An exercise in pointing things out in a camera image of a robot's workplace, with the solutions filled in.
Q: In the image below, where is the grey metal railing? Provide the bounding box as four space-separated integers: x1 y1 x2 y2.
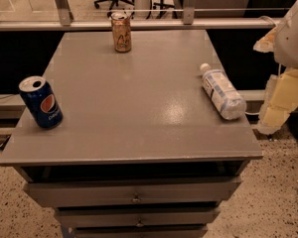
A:
0 0 298 32

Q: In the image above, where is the grey drawer cabinet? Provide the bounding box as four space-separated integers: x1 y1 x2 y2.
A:
0 30 261 238

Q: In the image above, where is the white cable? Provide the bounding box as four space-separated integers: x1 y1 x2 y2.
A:
258 15 277 27

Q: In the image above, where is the gold soda can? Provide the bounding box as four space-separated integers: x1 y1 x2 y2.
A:
111 12 131 53

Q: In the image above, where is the clear plastic water bottle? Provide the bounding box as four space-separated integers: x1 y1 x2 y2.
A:
200 63 246 120

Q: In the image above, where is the blue pepsi can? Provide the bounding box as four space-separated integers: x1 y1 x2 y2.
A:
19 76 63 129

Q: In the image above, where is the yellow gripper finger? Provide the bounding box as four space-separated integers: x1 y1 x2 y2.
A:
253 28 277 53
257 68 298 135

